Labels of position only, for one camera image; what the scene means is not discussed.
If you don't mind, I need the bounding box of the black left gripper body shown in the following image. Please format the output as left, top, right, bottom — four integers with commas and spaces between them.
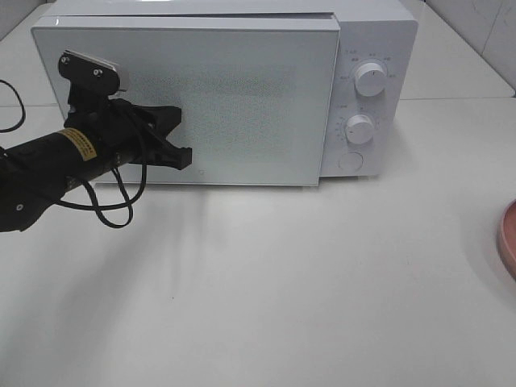
7, 96, 194, 182

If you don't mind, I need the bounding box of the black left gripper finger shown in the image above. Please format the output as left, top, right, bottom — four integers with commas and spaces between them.
58, 50, 130, 109

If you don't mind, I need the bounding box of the white microwave door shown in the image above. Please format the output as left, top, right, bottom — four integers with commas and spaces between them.
31, 16, 339, 185

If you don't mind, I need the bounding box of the round white door button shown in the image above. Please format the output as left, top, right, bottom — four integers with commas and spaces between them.
338, 152, 364, 176

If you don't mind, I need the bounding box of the white timer knob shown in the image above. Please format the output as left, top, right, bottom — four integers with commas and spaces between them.
343, 114, 375, 145

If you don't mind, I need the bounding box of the pink round plate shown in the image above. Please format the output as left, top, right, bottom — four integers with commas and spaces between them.
497, 201, 516, 279

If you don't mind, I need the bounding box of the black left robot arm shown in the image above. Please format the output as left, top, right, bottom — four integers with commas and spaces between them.
1, 50, 193, 232

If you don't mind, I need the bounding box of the upper white power knob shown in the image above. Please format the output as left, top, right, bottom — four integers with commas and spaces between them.
352, 60, 388, 97

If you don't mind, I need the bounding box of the white microwave oven body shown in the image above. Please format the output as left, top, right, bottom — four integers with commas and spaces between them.
38, 1, 418, 181

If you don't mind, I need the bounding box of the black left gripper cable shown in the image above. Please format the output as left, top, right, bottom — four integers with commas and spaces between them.
0, 78, 147, 229

